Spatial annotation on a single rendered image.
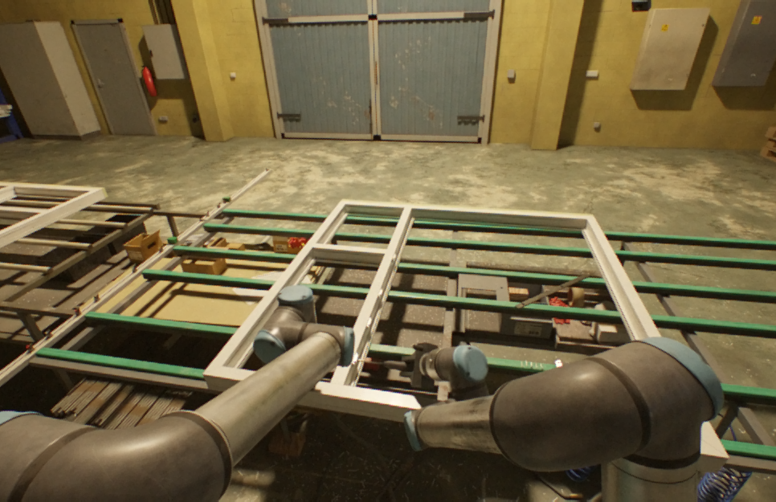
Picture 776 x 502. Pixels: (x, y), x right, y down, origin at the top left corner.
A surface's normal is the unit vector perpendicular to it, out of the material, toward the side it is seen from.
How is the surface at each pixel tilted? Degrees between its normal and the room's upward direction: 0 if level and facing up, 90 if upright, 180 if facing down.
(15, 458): 5
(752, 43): 90
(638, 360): 5
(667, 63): 90
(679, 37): 90
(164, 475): 49
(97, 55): 90
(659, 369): 15
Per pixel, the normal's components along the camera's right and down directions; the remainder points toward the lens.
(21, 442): 0.00, -0.90
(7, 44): -0.18, 0.50
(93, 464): 0.26, -0.75
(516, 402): -0.73, -0.56
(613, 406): -0.14, -0.40
